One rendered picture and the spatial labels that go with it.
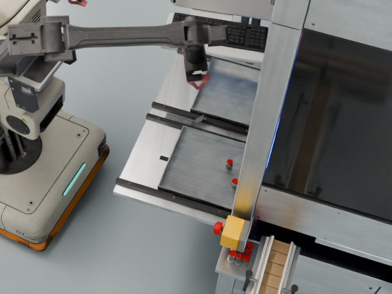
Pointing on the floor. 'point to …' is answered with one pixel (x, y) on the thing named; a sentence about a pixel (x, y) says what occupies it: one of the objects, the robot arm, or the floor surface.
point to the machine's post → (267, 109)
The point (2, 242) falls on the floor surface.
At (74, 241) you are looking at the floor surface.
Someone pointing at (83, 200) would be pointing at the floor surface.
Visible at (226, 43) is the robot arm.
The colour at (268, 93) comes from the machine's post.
